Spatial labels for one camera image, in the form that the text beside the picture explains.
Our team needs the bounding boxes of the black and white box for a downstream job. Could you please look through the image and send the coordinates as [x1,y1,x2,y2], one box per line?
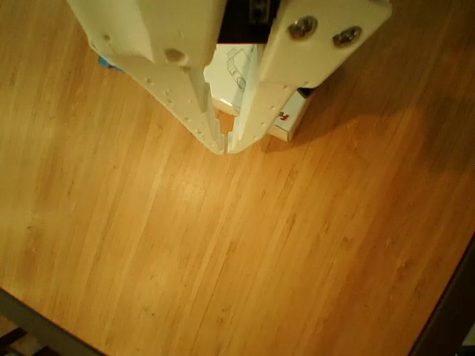
[203,43,315,142]

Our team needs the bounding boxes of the blue tape square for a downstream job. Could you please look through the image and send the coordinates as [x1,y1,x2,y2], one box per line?
[96,51,125,72]

